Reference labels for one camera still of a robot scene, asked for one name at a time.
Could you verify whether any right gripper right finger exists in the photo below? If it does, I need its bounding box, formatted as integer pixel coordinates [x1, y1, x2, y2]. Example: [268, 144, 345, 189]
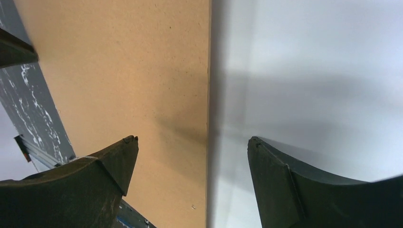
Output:
[247, 136, 403, 228]

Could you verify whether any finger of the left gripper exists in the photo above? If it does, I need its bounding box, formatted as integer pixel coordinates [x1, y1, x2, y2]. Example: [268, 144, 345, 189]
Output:
[0, 29, 39, 68]

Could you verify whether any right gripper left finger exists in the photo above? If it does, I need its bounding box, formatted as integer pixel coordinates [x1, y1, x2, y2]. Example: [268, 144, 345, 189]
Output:
[0, 135, 139, 228]

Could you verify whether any brown cardboard backing board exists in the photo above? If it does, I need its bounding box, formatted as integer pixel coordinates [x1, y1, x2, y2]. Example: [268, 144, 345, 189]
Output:
[15, 0, 210, 228]

